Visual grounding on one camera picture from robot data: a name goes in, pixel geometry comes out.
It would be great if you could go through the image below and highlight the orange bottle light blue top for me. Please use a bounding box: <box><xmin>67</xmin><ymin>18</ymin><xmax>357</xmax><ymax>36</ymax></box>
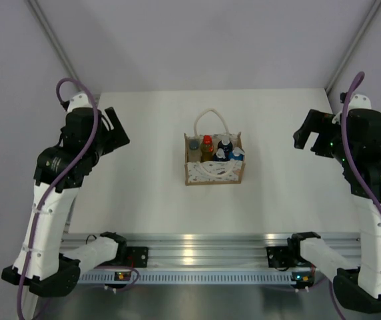
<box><xmin>228</xmin><ymin>147</ymin><xmax>245</xmax><ymax>161</ymax></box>

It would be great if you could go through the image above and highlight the clear bottle grey cap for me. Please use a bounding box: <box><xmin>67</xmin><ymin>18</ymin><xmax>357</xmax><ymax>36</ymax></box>
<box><xmin>188</xmin><ymin>139</ymin><xmax>201</xmax><ymax>163</ymax></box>

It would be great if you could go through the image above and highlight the orange bottle dark blue top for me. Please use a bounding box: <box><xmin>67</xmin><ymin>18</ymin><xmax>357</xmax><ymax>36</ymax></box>
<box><xmin>217</xmin><ymin>136</ymin><xmax>233</xmax><ymax>157</ymax></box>

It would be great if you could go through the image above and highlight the yellow bottle red cap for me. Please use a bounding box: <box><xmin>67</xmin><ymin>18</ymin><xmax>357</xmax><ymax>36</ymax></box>
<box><xmin>200</xmin><ymin>135</ymin><xmax>214</xmax><ymax>162</ymax></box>

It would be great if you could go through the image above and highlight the burlap canvas tote bag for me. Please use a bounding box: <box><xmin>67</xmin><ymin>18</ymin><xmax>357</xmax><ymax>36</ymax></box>
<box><xmin>184</xmin><ymin>109</ymin><xmax>246</xmax><ymax>186</ymax></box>

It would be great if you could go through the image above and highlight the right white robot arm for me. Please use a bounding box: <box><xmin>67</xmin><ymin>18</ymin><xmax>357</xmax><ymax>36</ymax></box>
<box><xmin>287</xmin><ymin>95</ymin><xmax>381</xmax><ymax>314</ymax></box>

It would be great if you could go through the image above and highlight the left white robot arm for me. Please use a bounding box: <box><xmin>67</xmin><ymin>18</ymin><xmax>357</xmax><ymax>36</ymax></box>
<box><xmin>1</xmin><ymin>93</ymin><xmax>130</xmax><ymax>298</ymax></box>

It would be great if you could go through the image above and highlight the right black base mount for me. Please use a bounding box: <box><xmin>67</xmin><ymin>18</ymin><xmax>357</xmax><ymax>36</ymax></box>
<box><xmin>266</xmin><ymin>246</ymin><xmax>291</xmax><ymax>270</ymax></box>

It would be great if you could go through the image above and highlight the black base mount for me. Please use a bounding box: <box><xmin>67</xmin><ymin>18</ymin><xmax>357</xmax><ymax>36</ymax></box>
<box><xmin>266</xmin><ymin>246</ymin><xmax>291</xmax><ymax>270</ymax></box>
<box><xmin>123</xmin><ymin>247</ymin><xmax>149</xmax><ymax>268</ymax></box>

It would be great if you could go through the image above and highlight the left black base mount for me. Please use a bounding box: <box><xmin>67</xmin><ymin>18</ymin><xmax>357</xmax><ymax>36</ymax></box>
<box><xmin>123</xmin><ymin>247</ymin><xmax>149</xmax><ymax>268</ymax></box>

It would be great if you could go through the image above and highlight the slotted grey cable duct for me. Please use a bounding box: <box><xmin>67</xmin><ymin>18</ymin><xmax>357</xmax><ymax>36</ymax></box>
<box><xmin>78</xmin><ymin>269</ymin><xmax>313</xmax><ymax>285</ymax></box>

